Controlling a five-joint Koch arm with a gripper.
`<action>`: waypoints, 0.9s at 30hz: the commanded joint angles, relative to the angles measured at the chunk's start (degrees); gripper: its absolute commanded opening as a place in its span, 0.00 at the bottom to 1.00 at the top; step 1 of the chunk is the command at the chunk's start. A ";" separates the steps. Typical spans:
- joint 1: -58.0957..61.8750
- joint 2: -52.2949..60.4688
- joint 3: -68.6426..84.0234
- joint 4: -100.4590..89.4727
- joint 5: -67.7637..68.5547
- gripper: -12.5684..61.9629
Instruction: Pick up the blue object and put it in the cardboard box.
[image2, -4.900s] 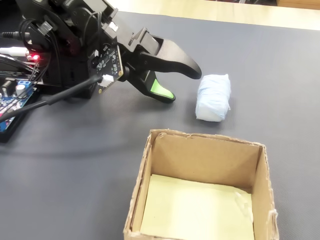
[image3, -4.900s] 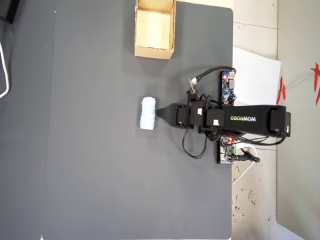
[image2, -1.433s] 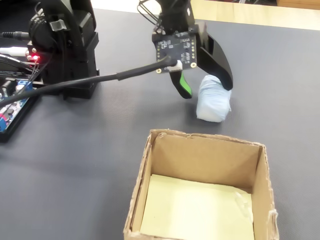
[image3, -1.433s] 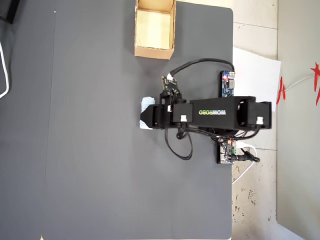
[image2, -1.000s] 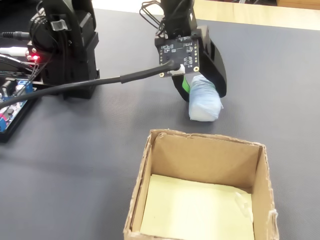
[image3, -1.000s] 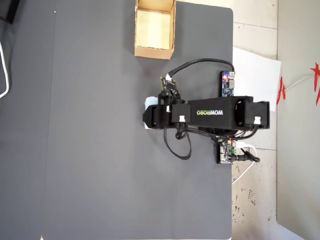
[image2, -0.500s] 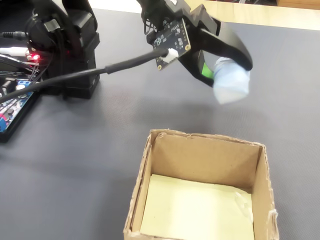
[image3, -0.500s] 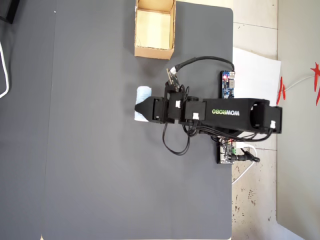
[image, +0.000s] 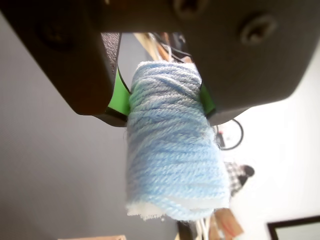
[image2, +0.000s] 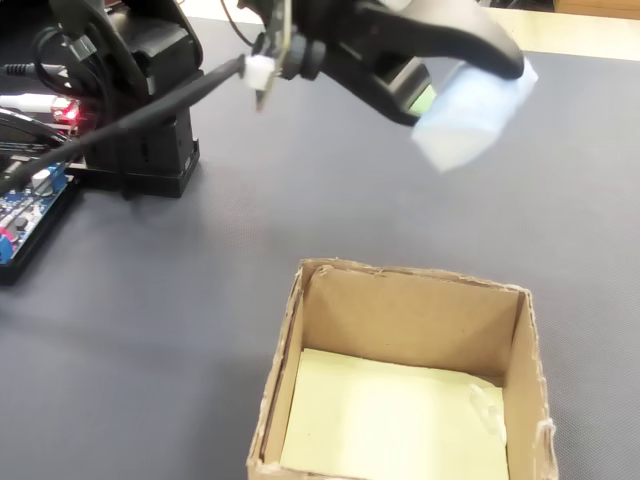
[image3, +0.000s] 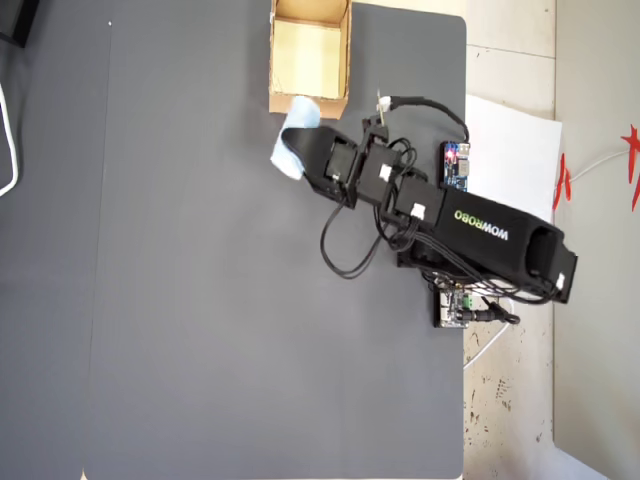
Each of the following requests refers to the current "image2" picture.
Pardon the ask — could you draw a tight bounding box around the white USB plug cable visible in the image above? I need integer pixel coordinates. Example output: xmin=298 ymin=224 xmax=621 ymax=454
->
xmin=0 ymin=91 xmax=57 ymax=114

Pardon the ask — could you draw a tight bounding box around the pale yellow paper sheet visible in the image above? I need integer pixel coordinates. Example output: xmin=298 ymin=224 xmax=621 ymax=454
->
xmin=278 ymin=347 xmax=511 ymax=480

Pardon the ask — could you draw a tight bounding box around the open cardboard box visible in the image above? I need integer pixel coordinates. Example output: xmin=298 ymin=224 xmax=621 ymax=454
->
xmin=244 ymin=256 xmax=559 ymax=480

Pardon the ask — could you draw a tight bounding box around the orange thin wire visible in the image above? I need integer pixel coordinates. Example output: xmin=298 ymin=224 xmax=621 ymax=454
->
xmin=221 ymin=0 xmax=252 ymax=50

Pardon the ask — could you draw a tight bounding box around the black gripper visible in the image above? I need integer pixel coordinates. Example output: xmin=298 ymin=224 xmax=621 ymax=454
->
xmin=292 ymin=0 xmax=527 ymax=127

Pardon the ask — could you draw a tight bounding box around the blue electronics board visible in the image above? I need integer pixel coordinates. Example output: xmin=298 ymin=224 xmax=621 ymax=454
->
xmin=0 ymin=167 xmax=85 ymax=287

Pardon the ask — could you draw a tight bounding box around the black braided sleeve cable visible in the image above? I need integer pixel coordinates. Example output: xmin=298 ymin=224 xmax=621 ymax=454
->
xmin=0 ymin=55 xmax=247 ymax=194

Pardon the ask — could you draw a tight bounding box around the small board camera black lens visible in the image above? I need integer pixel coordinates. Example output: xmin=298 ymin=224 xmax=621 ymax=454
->
xmin=252 ymin=0 xmax=331 ymax=114

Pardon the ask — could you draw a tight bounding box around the dark textured table mat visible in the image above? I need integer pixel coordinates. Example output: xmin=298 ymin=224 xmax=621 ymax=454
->
xmin=0 ymin=14 xmax=640 ymax=480

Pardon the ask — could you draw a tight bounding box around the blue circuit board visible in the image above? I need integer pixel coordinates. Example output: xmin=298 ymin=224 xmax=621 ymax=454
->
xmin=0 ymin=160 xmax=71 ymax=266

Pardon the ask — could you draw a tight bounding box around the white plug connector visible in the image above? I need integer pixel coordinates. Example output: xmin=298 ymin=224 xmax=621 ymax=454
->
xmin=243 ymin=54 xmax=277 ymax=92

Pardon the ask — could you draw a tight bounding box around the black cable bundle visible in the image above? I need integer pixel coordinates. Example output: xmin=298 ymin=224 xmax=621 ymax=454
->
xmin=0 ymin=24 xmax=109 ymax=131

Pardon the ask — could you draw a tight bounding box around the small board with red LED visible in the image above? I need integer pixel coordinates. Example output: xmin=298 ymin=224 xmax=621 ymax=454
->
xmin=49 ymin=97 xmax=84 ymax=127

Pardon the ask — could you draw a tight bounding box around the light blue yarn-wrapped block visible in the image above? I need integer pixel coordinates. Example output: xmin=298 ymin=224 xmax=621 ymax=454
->
xmin=410 ymin=54 xmax=540 ymax=174

